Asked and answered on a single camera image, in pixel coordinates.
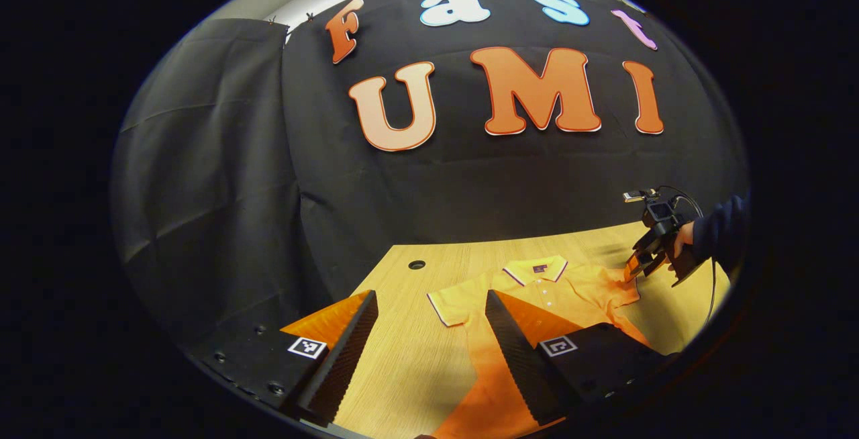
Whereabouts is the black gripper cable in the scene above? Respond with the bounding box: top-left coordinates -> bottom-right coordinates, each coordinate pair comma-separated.
658,185 -> 717,324

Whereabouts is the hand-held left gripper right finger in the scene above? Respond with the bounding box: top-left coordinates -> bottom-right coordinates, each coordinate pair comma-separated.
485,289 -> 678,427

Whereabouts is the orange T-shirt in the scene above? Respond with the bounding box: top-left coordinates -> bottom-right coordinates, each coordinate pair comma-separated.
427,255 -> 650,439

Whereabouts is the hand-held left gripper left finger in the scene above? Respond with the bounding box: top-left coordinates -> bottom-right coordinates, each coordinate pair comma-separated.
188,289 -> 380,428

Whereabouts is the black backdrop cloth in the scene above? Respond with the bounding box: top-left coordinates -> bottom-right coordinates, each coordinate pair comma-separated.
111,0 -> 751,346

